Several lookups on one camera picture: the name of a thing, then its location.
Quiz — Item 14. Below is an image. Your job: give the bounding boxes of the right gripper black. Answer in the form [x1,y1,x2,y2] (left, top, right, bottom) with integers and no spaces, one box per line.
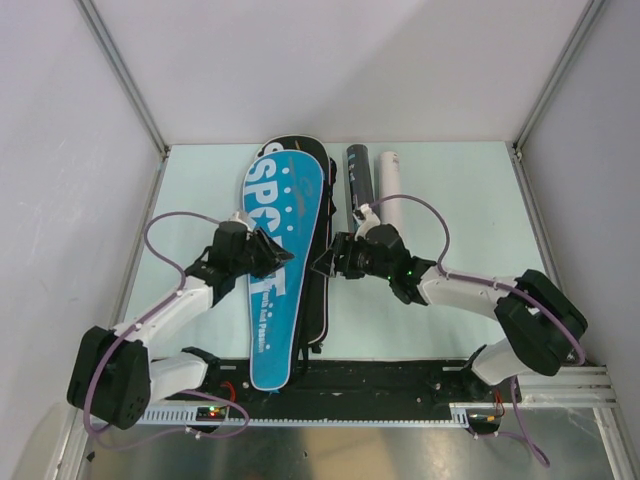
[312,231,393,280]

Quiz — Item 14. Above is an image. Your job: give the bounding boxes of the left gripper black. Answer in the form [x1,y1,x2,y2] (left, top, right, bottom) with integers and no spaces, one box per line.
[231,226,293,280]

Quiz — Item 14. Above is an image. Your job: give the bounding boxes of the black racket bag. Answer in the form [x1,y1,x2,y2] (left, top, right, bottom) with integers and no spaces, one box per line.
[255,134,337,383]

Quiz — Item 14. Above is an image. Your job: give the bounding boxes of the blue racket bag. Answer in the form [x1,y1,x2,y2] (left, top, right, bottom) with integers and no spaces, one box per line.
[242,150,324,392]

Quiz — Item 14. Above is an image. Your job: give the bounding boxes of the white shuttlecock tube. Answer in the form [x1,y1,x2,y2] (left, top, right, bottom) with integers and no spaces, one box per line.
[378,151,403,231]

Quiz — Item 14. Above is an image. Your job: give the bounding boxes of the black shuttlecock tube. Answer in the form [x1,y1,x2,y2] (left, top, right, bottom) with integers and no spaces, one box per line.
[344,144,374,228]

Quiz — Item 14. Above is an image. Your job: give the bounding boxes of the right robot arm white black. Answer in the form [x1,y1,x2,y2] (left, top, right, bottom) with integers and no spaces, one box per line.
[312,224,588,401]

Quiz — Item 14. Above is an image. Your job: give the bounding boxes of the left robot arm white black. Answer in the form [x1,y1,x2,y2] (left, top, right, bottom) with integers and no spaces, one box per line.
[66,220,295,430]

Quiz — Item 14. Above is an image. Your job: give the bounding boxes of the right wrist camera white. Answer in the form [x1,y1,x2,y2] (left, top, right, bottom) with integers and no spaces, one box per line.
[353,203,381,240]

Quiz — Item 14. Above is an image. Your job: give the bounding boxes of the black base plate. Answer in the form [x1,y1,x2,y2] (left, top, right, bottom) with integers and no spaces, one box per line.
[199,359,510,422]

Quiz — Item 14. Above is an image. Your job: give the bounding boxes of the left circuit board with wires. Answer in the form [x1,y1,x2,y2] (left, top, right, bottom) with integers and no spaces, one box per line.
[196,381,236,422]

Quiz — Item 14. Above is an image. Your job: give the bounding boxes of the circuit board with wires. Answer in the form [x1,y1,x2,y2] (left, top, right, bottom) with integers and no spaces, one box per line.
[196,381,236,422]
[467,388,506,439]

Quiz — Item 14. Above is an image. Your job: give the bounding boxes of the right circuit board with wires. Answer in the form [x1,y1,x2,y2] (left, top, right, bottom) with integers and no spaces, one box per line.
[467,388,506,439]

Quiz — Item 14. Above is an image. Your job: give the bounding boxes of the left frame post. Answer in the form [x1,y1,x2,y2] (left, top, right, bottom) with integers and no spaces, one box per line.
[74,0,170,160]

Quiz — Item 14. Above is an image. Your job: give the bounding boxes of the frame post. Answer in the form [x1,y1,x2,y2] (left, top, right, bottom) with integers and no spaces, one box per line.
[512,0,609,159]
[74,0,170,160]

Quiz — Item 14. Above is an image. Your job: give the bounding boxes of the aluminium frame rail front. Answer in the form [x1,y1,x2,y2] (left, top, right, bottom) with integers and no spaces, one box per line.
[128,367,616,430]

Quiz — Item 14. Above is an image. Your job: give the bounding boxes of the right frame post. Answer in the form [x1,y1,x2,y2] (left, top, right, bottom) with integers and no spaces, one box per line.
[512,0,609,159]

